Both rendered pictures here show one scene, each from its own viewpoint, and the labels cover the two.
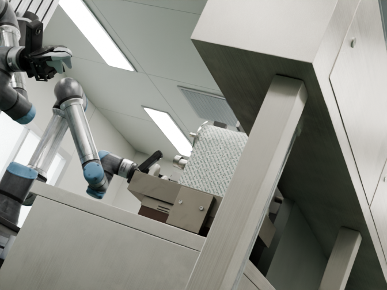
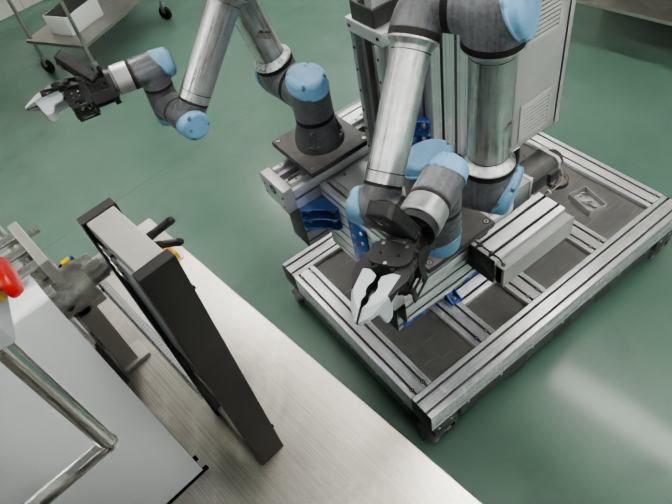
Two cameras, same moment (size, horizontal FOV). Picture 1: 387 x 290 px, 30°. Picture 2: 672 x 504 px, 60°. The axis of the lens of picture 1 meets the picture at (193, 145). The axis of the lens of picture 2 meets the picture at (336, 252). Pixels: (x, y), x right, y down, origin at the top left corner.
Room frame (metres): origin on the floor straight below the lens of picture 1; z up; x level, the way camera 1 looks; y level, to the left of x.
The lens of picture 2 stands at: (3.05, -0.43, 1.90)
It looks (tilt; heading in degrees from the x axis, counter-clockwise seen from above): 48 degrees down; 119
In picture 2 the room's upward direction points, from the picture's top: 14 degrees counter-clockwise
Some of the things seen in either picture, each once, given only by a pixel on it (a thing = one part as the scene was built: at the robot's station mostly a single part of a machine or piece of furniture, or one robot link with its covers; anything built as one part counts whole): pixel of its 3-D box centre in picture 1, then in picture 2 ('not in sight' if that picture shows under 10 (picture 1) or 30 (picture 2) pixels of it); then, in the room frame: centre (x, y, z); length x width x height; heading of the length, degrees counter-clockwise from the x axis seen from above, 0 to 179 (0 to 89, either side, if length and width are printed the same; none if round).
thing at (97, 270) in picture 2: not in sight; (106, 264); (2.48, -0.07, 1.34); 0.06 x 0.03 x 0.03; 63
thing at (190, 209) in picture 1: (190, 210); not in sight; (1.90, -0.06, 0.97); 0.10 x 0.03 x 0.11; 63
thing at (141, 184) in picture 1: (201, 208); not in sight; (1.99, -0.09, 1.00); 0.40 x 0.16 x 0.06; 63
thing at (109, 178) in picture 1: (98, 183); (431, 224); (2.86, 0.29, 1.11); 0.11 x 0.08 x 0.11; 171
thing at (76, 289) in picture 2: not in sight; (68, 290); (2.45, -0.12, 1.34); 0.06 x 0.06 x 0.06; 63
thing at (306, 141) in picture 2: not in sight; (317, 126); (2.38, 0.85, 0.87); 0.15 x 0.15 x 0.10
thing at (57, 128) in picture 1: (49, 144); (488, 106); (2.92, 0.54, 1.19); 0.15 x 0.12 x 0.55; 171
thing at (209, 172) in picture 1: (215, 184); not in sight; (2.11, -0.11, 1.11); 0.23 x 0.01 x 0.18; 63
